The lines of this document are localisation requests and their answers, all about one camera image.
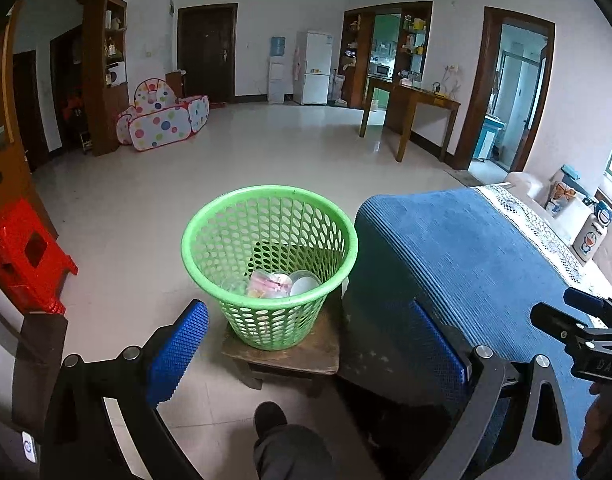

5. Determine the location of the blue ribbed blanket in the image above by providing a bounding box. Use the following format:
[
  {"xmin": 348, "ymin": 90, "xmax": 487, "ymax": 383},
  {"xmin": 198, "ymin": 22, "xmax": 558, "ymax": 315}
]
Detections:
[{"xmin": 336, "ymin": 187, "xmax": 606, "ymax": 480}]

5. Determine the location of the person's leg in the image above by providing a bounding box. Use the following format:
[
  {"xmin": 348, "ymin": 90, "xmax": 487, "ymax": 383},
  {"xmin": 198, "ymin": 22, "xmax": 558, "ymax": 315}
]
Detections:
[{"xmin": 253, "ymin": 425, "xmax": 337, "ymax": 480}]

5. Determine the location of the polka dot play tent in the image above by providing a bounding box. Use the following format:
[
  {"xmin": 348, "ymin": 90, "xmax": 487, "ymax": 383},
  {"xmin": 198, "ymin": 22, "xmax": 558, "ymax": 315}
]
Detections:
[{"xmin": 115, "ymin": 77, "xmax": 210, "ymax": 152}]

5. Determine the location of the arched wooden shelf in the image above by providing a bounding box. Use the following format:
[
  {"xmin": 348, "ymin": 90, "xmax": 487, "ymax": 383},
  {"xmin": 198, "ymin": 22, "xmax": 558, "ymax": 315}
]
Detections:
[{"xmin": 1, "ymin": 0, "xmax": 129, "ymax": 158}]

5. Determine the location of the low wooden stool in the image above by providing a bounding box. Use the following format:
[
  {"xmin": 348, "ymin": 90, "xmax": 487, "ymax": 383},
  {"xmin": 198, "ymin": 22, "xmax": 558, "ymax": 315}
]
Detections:
[{"xmin": 221, "ymin": 280, "xmax": 349, "ymax": 398}]

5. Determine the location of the wooden table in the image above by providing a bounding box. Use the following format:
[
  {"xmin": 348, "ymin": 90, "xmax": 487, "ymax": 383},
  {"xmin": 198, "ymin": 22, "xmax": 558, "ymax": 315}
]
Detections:
[{"xmin": 358, "ymin": 76, "xmax": 461, "ymax": 163}]

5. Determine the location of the white water dispenser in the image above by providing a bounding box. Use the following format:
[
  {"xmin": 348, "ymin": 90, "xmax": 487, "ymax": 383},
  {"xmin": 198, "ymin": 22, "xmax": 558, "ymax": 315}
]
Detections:
[{"xmin": 267, "ymin": 36, "xmax": 289, "ymax": 105}]

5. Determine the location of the butterfly print cushion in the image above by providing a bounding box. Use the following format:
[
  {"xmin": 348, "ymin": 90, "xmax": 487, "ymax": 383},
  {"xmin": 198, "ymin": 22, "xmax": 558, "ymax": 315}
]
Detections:
[{"xmin": 543, "ymin": 180, "xmax": 584, "ymax": 218}]

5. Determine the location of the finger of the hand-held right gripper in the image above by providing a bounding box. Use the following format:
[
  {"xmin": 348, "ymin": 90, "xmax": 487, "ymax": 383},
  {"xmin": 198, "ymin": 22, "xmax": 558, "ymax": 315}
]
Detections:
[
  {"xmin": 563, "ymin": 287, "xmax": 612, "ymax": 318},
  {"xmin": 530, "ymin": 301, "xmax": 602, "ymax": 346}
]

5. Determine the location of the white blue tag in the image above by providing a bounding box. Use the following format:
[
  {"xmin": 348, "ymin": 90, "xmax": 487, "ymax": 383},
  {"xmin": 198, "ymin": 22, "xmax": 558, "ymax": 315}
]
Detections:
[{"xmin": 21, "ymin": 431, "xmax": 38, "ymax": 466}]

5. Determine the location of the clear round plastic bowl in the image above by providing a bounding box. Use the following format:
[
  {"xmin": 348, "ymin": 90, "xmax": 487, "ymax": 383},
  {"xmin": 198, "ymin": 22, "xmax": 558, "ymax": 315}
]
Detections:
[{"xmin": 288, "ymin": 270, "xmax": 323, "ymax": 297}]

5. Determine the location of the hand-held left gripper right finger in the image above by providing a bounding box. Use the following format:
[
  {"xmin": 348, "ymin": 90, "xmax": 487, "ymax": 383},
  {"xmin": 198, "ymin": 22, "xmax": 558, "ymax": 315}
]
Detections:
[{"xmin": 408, "ymin": 297, "xmax": 576, "ymax": 480}]

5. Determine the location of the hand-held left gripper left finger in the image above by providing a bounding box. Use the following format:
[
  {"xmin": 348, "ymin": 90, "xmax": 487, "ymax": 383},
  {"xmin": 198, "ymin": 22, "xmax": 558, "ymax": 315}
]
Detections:
[{"xmin": 38, "ymin": 299, "xmax": 210, "ymax": 480}]

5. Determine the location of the grey door mat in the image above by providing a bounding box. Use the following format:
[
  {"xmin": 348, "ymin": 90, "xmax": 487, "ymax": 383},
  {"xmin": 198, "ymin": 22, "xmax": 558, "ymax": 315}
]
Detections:
[{"xmin": 446, "ymin": 167, "xmax": 486, "ymax": 187}]

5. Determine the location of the white seat cushion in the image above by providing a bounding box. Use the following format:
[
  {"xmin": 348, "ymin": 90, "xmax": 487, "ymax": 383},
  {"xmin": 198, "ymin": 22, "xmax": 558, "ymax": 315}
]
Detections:
[{"xmin": 560, "ymin": 200, "xmax": 594, "ymax": 246}]

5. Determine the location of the dark wooden door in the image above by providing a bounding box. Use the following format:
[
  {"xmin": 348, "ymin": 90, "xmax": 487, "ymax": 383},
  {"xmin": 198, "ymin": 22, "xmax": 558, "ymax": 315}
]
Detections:
[{"xmin": 177, "ymin": 3, "xmax": 238, "ymax": 106}]

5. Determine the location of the white pillow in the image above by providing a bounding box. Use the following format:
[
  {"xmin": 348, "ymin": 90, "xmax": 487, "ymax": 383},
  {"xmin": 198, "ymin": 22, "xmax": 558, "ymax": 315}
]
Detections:
[{"xmin": 506, "ymin": 171, "xmax": 551, "ymax": 201}]

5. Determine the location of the teal bathroom cabinet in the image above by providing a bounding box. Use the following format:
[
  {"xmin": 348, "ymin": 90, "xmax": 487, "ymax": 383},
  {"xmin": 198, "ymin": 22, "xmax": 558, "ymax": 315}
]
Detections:
[{"xmin": 474, "ymin": 115, "xmax": 506, "ymax": 161}]

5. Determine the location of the clear cup with label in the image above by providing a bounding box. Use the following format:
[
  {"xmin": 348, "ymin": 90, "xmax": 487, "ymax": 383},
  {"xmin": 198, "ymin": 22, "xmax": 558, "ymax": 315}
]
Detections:
[{"xmin": 246, "ymin": 270, "xmax": 293, "ymax": 300}]

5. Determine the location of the person's right hand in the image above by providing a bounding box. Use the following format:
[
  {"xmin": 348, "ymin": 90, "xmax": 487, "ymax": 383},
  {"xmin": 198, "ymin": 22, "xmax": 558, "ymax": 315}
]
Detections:
[{"xmin": 578, "ymin": 380, "xmax": 612, "ymax": 461}]

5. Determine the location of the red plastic stool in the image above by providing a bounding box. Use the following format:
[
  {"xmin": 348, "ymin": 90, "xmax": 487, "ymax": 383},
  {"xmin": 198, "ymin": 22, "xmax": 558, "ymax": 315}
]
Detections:
[{"xmin": 0, "ymin": 197, "xmax": 79, "ymax": 316}]

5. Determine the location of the white cartoon bottle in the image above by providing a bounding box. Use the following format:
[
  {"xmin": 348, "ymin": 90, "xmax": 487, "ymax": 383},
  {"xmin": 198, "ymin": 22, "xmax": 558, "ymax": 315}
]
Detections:
[{"xmin": 572, "ymin": 200, "xmax": 612, "ymax": 262}]

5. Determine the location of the white patterned tablecloth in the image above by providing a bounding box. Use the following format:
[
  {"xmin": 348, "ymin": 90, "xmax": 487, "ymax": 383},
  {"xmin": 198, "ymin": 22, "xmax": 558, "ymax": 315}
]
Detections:
[{"xmin": 473, "ymin": 182, "xmax": 612, "ymax": 306}]

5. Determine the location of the brown wooden cabinet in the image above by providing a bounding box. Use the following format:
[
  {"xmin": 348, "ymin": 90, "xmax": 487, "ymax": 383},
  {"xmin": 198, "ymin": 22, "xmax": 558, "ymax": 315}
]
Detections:
[{"xmin": 0, "ymin": 50, "xmax": 59, "ymax": 241}]

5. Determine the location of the white fridge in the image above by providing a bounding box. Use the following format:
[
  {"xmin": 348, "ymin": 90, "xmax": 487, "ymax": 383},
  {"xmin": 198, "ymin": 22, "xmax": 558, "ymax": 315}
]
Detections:
[{"xmin": 292, "ymin": 31, "xmax": 334, "ymax": 106}]

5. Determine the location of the green plastic basket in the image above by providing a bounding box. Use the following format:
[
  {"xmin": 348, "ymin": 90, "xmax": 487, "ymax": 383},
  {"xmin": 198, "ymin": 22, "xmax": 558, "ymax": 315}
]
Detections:
[{"xmin": 181, "ymin": 185, "xmax": 359, "ymax": 352}]

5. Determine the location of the dark shoe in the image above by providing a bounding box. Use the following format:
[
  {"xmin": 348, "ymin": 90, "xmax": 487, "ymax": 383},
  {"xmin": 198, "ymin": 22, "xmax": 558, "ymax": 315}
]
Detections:
[{"xmin": 253, "ymin": 401, "xmax": 289, "ymax": 441}]

